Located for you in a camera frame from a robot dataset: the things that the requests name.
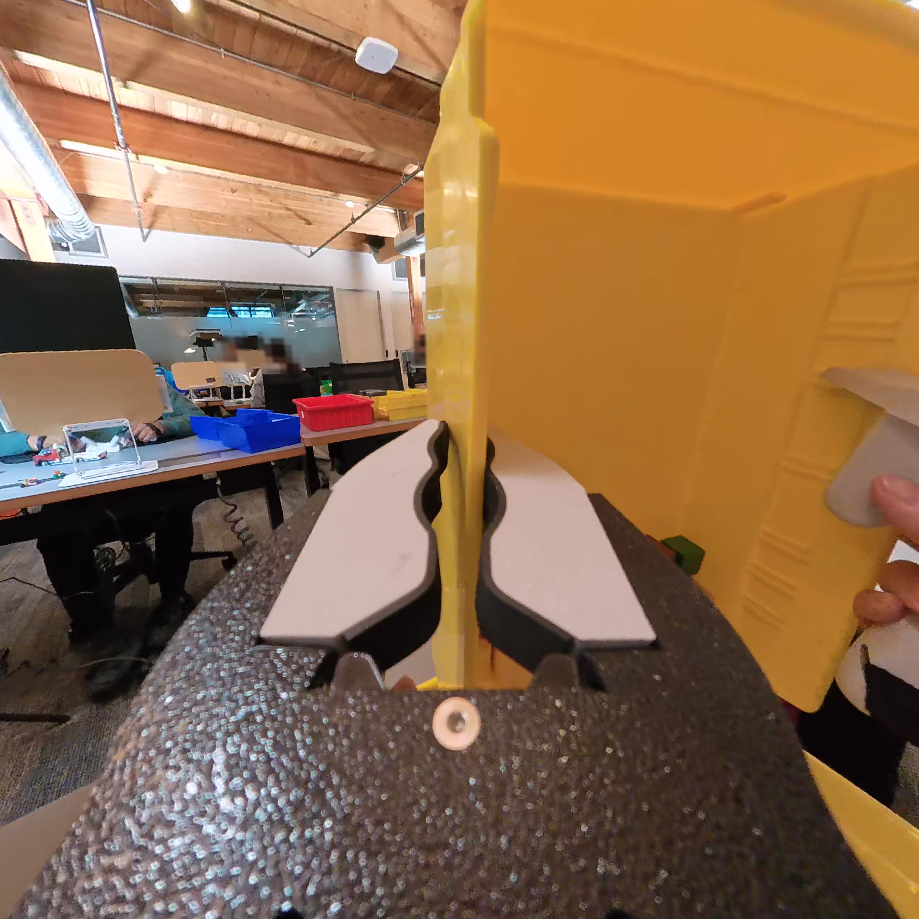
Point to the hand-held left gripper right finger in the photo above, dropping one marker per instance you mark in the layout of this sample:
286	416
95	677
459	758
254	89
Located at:
560	567

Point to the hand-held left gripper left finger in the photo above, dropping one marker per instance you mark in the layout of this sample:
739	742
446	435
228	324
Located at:
359	553

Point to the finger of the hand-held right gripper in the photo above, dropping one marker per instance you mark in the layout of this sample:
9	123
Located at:
876	388
858	474

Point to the small green cube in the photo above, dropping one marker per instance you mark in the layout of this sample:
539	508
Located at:
683	554

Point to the yellow plastic box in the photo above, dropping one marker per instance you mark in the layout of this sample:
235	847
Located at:
883	840
610	287

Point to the person's right hand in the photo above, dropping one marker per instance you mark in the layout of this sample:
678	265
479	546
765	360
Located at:
897	502

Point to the wooden office desk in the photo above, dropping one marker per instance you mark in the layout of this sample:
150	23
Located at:
344	433

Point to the red plastic bin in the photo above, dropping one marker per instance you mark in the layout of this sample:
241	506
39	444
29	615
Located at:
334	411

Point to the yellow plastic bin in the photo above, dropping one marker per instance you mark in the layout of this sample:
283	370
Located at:
402	403

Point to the blue plastic bin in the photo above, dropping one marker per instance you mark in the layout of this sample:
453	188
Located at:
262	431
205	425

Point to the small black monitor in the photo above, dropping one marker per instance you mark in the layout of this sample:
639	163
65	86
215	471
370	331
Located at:
366	377

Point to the grey office desk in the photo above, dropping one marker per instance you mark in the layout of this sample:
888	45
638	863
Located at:
187	459

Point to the small light wooden board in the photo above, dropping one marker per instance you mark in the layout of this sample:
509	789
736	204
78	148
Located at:
197	373

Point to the clear acrylic stand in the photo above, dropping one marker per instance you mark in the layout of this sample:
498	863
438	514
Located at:
100	467

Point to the red toy car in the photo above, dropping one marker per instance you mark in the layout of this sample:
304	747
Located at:
49	454

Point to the thin metal ceiling conduit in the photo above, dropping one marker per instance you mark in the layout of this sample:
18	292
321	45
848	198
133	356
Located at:
366	212

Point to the large black monitor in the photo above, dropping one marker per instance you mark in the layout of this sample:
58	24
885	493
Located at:
57	309

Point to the white ceiling access point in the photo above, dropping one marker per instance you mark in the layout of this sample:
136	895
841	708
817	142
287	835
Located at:
375	55

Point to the metal ceiling pipe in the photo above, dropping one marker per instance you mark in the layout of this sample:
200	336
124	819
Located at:
115	115

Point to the silver ventilation duct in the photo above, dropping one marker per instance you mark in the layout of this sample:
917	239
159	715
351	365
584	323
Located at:
36	165

